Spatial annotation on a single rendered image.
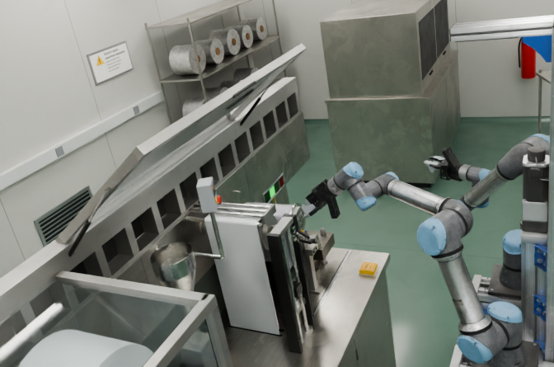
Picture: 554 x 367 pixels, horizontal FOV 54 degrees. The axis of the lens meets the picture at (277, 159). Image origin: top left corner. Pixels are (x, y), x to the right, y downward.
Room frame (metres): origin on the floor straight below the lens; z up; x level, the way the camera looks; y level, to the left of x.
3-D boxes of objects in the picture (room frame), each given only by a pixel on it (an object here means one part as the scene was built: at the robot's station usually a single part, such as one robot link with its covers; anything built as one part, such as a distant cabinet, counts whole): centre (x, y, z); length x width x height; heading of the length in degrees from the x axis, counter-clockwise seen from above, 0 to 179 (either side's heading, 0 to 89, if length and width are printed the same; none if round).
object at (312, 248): (2.08, -0.07, 1.05); 0.06 x 0.05 x 0.31; 61
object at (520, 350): (1.57, -0.71, 0.87); 0.15 x 0.15 x 0.10
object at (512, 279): (2.00, -0.97, 0.87); 0.15 x 0.15 x 0.10
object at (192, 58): (6.14, 0.36, 0.92); 1.83 x 0.53 x 1.85; 151
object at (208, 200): (1.67, 0.24, 1.66); 0.07 x 0.07 x 0.10; 87
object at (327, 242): (2.37, 0.01, 1.00); 0.40 x 0.16 x 0.06; 61
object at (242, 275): (1.92, 0.25, 1.17); 0.34 x 0.05 x 0.54; 61
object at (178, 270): (1.56, 0.40, 1.50); 0.14 x 0.14 x 0.06
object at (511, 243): (2.00, -0.97, 0.98); 0.13 x 0.12 x 0.14; 123
